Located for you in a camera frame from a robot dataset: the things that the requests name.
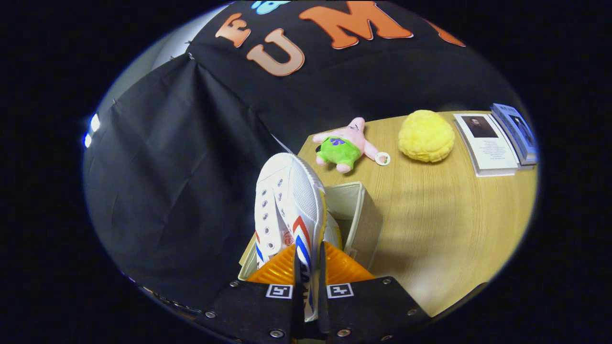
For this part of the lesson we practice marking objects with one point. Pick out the blue cover book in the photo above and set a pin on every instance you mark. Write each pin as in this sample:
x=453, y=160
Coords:
x=519, y=131

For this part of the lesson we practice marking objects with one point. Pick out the pink starfish plush toy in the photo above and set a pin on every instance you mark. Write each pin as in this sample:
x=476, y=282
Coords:
x=342, y=148

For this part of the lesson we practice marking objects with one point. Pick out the brown fabric storage box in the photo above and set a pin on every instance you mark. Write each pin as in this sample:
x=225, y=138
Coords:
x=368, y=229

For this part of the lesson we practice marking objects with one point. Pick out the yellow plush bun toy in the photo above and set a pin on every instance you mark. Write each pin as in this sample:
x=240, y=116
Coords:
x=425, y=136

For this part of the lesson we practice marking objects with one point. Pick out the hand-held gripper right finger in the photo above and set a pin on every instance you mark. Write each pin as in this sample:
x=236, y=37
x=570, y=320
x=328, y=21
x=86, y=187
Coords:
x=373, y=310

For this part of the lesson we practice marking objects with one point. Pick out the white book with portrait cover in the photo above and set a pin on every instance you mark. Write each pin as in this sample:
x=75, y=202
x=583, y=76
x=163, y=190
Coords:
x=490, y=148

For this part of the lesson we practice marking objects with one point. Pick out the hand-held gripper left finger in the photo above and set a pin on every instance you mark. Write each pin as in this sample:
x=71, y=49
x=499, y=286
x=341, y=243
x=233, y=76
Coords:
x=253, y=310

